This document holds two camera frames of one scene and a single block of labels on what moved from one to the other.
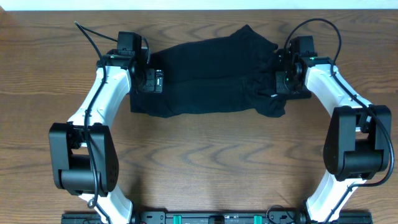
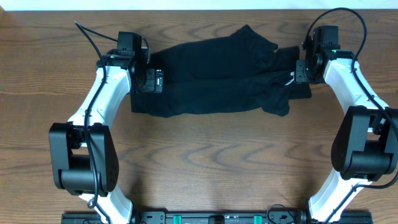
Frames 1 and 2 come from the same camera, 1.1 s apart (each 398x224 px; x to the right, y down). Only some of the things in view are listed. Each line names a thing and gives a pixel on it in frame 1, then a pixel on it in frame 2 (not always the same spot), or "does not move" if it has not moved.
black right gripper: x=280 y=88 → x=300 y=65
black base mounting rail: x=216 y=217 does not move
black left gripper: x=150 y=85 does not move
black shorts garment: x=236 y=73 does not move
